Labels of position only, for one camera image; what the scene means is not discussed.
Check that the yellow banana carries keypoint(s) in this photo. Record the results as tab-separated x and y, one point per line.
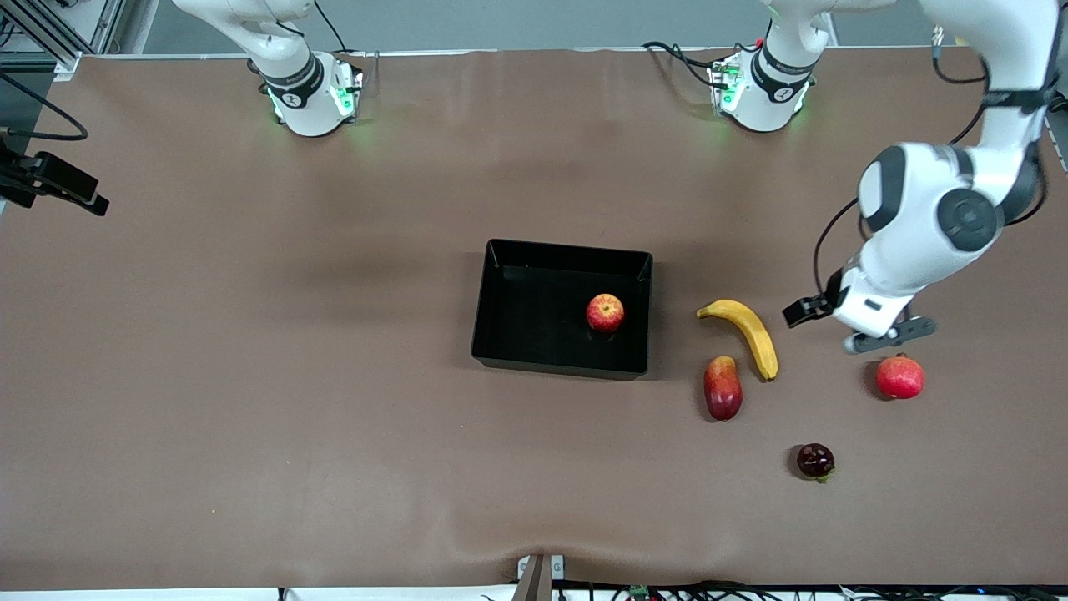
755	334

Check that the red yellow apple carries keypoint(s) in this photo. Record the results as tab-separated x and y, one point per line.
605	313

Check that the black plastic box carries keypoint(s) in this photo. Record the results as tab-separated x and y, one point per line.
534	325

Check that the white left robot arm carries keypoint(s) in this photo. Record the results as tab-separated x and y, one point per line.
918	242

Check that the red pomegranate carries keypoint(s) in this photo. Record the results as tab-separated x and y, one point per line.
900	378

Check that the red yellow mango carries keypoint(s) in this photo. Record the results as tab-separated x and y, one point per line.
722	392

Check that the dark purple mangosteen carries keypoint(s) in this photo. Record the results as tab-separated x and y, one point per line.
815	461

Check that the small green connector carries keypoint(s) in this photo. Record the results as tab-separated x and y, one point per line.
640	593

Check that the aluminium frame profile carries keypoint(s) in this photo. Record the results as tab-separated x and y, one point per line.
83	33

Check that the metal table bracket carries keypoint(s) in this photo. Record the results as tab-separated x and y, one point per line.
538	580

